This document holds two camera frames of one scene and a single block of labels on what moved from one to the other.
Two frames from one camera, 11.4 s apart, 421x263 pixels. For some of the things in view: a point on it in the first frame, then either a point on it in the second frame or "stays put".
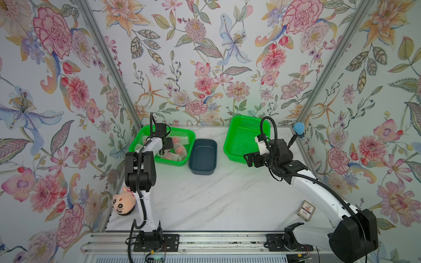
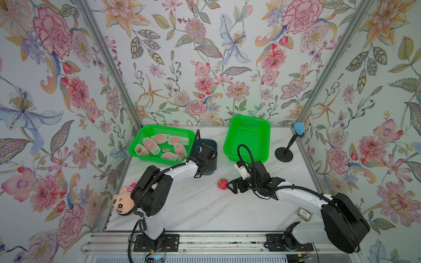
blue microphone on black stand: (299, 128) stays put
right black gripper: (257, 156) -> (240, 182)
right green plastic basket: (240, 138) stays put
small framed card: (306, 210) stays put
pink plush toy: (124, 203) stays put
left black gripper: (169, 141) -> (211, 164)
